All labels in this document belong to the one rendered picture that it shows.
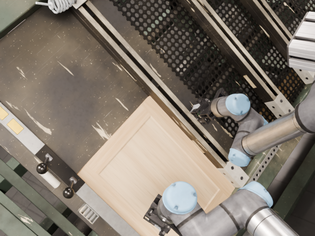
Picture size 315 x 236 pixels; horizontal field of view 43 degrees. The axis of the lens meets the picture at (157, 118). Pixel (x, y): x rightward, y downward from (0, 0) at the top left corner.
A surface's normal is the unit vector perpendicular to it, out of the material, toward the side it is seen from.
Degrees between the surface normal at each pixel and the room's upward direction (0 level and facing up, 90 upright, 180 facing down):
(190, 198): 28
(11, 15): 53
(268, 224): 7
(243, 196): 9
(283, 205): 0
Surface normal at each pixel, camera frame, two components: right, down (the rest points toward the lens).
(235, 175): 0.43, -0.11
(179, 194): 0.14, -0.43
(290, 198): -0.27, -0.63
